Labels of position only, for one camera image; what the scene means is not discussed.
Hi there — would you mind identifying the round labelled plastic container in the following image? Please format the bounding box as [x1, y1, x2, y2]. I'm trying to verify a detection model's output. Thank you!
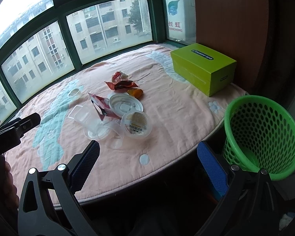
[121, 111, 152, 138]

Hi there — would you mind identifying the grey round plastic lid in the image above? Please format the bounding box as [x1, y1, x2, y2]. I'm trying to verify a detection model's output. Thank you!
[109, 94, 144, 118]

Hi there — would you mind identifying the orange snack bag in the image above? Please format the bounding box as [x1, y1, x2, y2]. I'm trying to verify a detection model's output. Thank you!
[105, 80, 138, 91]

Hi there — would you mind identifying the small orange gold wrapper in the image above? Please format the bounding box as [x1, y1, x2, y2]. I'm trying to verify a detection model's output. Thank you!
[127, 88, 144, 100]

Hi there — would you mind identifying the clear square plastic container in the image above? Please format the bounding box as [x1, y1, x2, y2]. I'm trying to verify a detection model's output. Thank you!
[68, 105, 100, 133]

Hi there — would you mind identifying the person's left hand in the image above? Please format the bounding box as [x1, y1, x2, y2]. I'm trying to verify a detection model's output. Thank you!
[3, 161, 19, 209]

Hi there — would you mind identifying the green plastic mesh wastebasket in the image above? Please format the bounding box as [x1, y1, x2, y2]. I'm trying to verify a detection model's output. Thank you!
[223, 95, 295, 181]

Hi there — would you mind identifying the clear round plastic cup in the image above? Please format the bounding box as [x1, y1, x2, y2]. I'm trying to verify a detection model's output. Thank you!
[84, 120, 124, 149]

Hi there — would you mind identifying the pink red foil packet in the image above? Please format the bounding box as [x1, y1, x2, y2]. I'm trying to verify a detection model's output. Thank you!
[88, 93, 121, 121]

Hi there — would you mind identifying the pink cartoon bed blanket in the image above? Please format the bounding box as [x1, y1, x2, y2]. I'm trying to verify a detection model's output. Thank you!
[6, 45, 245, 202]

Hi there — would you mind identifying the crumpled red white wrapper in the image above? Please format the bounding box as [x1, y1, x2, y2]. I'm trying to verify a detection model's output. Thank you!
[111, 71, 128, 84]

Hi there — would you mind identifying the lime green cardboard box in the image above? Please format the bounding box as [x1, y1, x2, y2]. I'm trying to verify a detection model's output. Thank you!
[171, 43, 237, 97]

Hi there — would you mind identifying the green window frame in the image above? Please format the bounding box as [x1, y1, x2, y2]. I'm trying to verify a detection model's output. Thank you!
[0, 0, 184, 123]

